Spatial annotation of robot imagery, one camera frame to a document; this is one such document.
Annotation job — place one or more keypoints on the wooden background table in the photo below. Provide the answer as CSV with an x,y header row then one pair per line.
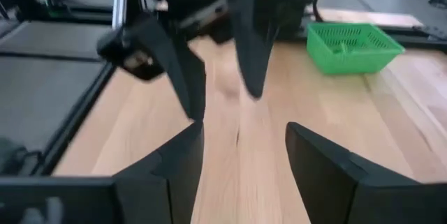
x,y
370,18

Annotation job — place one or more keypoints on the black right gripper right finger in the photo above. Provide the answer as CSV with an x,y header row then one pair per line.
x,y
349,192

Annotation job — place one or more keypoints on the green plastic basket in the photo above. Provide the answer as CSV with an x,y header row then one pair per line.
x,y
349,60

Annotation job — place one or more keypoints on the aluminium frame post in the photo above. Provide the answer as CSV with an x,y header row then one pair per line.
x,y
118,4

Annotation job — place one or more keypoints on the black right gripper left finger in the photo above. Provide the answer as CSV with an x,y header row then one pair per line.
x,y
167,185

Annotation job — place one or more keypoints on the black table edge rail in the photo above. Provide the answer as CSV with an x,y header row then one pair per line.
x,y
75,119

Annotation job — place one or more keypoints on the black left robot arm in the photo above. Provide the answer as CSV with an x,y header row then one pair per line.
x,y
307,0

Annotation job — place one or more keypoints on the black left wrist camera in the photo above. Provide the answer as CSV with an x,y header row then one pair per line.
x,y
136,49

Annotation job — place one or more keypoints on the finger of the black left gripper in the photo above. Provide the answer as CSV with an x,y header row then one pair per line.
x,y
190,84
255,49

